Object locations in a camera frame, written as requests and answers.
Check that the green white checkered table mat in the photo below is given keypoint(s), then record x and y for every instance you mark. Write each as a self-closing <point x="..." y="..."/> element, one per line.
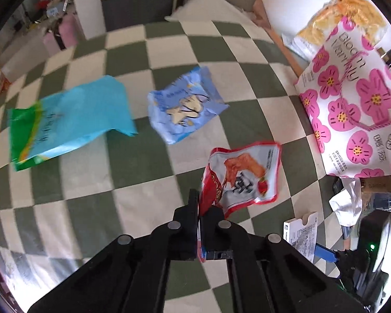
<point x="117" y="186"/>

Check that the blue snack packet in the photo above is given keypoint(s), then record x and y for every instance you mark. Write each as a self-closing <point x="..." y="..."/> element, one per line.
<point x="185" y="104"/>

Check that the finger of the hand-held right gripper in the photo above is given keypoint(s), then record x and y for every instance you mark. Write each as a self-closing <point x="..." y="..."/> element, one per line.
<point x="325" y="254"/>

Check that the cardboard box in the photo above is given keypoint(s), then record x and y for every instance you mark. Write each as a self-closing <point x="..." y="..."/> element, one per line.
<point x="381" y="186"/>

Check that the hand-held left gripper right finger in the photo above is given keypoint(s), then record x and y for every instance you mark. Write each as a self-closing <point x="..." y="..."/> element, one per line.
<point x="211" y="231"/>

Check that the pink suitcase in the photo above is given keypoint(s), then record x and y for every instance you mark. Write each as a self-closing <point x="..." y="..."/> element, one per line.
<point x="65" y="29"/>

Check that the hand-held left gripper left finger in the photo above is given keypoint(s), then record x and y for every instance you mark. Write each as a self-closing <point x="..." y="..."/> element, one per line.
<point x="189" y="221"/>

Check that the dark jar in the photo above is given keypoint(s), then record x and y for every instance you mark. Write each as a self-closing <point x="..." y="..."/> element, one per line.
<point x="389" y="57"/>

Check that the crumpled white tissue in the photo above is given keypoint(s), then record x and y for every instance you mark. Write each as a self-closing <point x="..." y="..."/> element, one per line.
<point x="347" y="202"/>

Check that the white carton box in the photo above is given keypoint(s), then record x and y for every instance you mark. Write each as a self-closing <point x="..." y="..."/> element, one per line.
<point x="301" y="231"/>

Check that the green blue plastic packet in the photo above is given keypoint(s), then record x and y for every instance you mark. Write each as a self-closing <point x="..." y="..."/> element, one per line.
<point x="68" y="120"/>

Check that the red snack packet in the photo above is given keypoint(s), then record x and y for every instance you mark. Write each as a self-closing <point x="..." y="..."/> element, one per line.
<point x="244" y="176"/>

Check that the pink flower paper bag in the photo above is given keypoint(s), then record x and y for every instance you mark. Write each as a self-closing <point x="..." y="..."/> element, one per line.
<point x="355" y="104"/>

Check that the yellow snack bag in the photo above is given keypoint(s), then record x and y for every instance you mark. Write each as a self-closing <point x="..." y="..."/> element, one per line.
<point x="342" y="19"/>

